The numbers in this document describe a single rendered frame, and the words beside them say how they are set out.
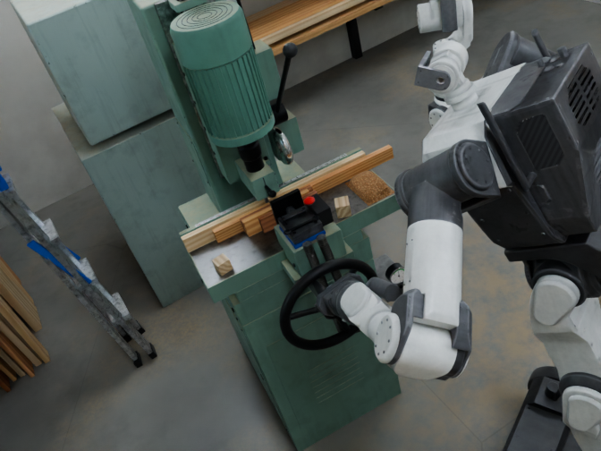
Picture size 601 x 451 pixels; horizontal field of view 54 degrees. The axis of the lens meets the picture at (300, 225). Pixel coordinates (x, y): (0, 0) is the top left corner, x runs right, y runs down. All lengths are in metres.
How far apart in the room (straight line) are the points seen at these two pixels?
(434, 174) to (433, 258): 0.14
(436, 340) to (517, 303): 1.67
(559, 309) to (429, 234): 0.48
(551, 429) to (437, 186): 1.20
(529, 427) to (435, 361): 1.13
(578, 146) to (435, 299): 0.36
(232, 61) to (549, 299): 0.86
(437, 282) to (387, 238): 2.00
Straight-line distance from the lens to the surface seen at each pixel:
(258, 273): 1.62
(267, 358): 1.85
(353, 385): 2.14
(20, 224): 2.30
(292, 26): 3.78
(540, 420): 2.06
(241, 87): 1.44
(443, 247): 0.95
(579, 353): 1.51
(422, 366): 0.94
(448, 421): 2.27
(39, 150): 4.02
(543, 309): 1.37
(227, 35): 1.39
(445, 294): 0.92
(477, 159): 1.00
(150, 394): 2.66
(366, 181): 1.71
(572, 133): 1.06
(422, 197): 0.99
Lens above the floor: 1.95
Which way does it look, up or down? 39 degrees down
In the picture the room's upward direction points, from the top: 17 degrees counter-clockwise
